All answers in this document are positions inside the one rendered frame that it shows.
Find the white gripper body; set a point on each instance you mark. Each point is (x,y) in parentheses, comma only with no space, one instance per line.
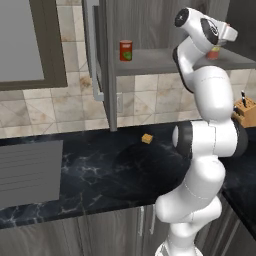
(228,32)

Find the yellow sponge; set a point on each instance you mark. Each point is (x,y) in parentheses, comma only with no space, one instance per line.
(147,138)

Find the grey base cabinet door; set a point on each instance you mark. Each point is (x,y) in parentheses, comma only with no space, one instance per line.
(110,233)
(158,238)

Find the red can with green label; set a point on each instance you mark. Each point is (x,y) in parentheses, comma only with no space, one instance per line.
(126,50)

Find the grey framed window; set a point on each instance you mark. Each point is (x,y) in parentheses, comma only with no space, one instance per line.
(23,40)

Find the grey wall cabinet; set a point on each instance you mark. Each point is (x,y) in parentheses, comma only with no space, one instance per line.
(150,30)

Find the red can with yellow label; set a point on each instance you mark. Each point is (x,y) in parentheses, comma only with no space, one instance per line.
(213,53)

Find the dark wall cabinet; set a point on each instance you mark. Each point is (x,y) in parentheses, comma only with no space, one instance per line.
(242,26)

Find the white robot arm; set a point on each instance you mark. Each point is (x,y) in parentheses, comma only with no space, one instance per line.
(206,143)

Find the wooden knife block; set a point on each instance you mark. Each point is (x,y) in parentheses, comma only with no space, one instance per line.
(246,115)

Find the grey corner base cabinets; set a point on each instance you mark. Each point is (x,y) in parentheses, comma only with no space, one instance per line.
(230,230)

